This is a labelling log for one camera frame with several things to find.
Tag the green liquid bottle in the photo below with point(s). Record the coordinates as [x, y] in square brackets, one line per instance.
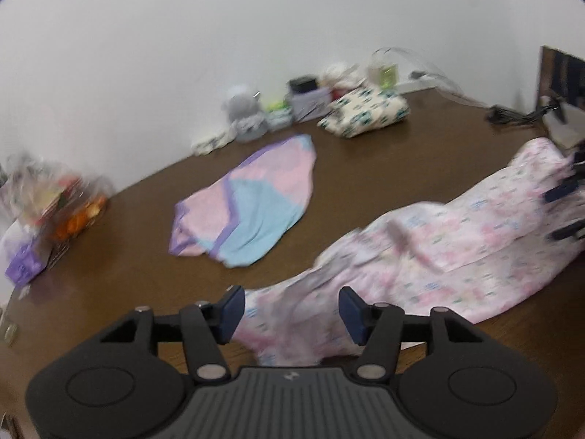
[388, 76]

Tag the white robot figurine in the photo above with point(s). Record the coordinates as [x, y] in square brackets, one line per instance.
[245, 113]

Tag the small black box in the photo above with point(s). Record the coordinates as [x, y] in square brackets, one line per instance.
[303, 84]

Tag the grey storage tin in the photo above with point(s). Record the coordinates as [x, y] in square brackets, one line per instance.
[309, 105]

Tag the green white small box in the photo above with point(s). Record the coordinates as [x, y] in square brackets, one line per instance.
[279, 115]

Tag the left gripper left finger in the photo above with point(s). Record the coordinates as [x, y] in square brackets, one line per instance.
[206, 326]

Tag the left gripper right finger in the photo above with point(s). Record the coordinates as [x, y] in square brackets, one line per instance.
[375, 327]

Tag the white power strip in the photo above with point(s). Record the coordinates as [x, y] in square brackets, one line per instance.
[212, 144]

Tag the brown wooden chair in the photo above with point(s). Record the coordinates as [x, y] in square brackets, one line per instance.
[561, 76]

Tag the plastic bag of snacks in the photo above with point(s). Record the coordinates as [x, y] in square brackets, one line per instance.
[50, 198]

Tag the cream green floral pouch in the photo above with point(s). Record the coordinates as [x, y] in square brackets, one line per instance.
[363, 110]

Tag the pink floral garment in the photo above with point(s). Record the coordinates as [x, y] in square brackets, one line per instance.
[480, 254]

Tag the pink blue purple garment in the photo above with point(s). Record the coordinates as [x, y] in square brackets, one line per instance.
[238, 219]

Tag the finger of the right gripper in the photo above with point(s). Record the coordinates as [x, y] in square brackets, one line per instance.
[566, 187]
[574, 230]

